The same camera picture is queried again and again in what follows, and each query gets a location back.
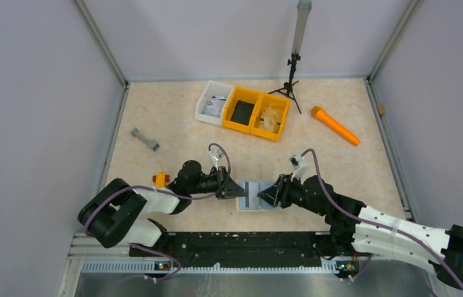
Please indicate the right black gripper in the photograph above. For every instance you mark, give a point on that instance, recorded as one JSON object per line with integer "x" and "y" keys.
{"x": 279, "y": 192}

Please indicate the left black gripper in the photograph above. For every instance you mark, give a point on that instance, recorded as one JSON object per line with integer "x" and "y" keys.
{"x": 231, "y": 190}

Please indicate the white card with black stripe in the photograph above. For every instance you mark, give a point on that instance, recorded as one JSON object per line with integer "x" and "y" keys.
{"x": 251, "y": 201}

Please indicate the beige card holder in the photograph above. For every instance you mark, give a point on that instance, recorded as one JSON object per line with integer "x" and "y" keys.
{"x": 263, "y": 205}

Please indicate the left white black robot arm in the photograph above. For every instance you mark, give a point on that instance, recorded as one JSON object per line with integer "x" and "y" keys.
{"x": 111, "y": 216}

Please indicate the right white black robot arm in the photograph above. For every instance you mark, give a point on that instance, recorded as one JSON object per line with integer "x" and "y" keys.
{"x": 355, "y": 226}

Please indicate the yellow red toy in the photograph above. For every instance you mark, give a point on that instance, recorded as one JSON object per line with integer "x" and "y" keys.
{"x": 161, "y": 179}

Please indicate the beige parts in bin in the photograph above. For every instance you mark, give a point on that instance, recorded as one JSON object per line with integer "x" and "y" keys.
{"x": 269, "y": 120}

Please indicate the black pad in bin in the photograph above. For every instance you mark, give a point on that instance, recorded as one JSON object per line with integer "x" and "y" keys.
{"x": 242, "y": 112}

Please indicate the yellow bin with beige parts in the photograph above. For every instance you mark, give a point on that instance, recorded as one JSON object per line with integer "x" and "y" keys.
{"x": 281, "y": 105}

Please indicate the papers in white bin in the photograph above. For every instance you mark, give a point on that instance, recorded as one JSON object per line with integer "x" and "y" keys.
{"x": 214, "y": 106}

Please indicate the white plastic bin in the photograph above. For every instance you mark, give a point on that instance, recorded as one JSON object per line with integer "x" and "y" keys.
{"x": 212, "y": 88}

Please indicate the yellow bin with black pad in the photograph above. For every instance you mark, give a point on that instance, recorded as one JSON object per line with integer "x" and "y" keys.
{"x": 244, "y": 94}

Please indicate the orange flashlight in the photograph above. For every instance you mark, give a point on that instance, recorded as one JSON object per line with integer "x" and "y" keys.
{"x": 321, "y": 115}

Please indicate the grey dumbbell-shaped part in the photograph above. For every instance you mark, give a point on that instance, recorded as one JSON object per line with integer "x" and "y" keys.
{"x": 152, "y": 144}

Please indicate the black tripod with grey pole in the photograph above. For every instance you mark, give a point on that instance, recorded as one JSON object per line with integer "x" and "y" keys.
{"x": 304, "y": 7}

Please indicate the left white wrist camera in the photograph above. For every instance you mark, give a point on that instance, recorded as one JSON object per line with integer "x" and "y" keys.
{"x": 215, "y": 157}

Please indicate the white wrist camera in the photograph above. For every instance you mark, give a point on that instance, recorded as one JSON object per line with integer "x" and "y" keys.
{"x": 300, "y": 166}
{"x": 215, "y": 157}

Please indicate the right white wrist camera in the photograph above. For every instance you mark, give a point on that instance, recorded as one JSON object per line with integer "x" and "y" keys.
{"x": 300, "y": 166}

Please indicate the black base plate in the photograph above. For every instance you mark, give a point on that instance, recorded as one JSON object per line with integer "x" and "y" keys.
{"x": 252, "y": 249}

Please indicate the grey slotted cable duct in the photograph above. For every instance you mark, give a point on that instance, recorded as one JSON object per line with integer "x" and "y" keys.
{"x": 151, "y": 267}

